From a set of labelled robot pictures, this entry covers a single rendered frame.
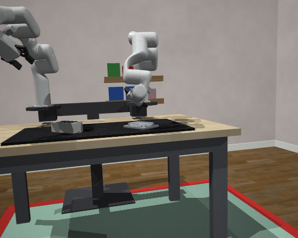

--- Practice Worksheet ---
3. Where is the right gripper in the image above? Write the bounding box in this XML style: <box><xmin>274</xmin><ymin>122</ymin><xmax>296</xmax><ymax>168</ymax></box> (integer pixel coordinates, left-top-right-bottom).
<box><xmin>0</xmin><ymin>34</ymin><xmax>35</xmax><ymax>70</ymax></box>

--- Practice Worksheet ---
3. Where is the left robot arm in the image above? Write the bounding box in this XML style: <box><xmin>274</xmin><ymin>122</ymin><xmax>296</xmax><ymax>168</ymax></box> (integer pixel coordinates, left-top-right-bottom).
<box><xmin>123</xmin><ymin>31</ymin><xmax>158</xmax><ymax>103</ymax></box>

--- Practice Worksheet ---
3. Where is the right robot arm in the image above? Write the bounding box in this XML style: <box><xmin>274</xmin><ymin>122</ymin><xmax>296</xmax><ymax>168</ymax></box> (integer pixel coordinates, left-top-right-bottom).
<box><xmin>0</xmin><ymin>6</ymin><xmax>59</xmax><ymax>107</ymax></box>

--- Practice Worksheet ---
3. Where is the white control panel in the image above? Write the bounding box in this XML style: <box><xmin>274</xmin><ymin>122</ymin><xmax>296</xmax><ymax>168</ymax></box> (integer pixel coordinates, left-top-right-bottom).
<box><xmin>51</xmin><ymin>120</ymin><xmax>83</xmax><ymax>134</ymax></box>

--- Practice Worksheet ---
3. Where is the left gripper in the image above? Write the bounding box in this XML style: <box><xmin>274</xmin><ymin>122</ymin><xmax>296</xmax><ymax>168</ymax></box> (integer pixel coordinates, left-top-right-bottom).
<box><xmin>124</xmin><ymin>88</ymin><xmax>148</xmax><ymax>108</ymax></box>

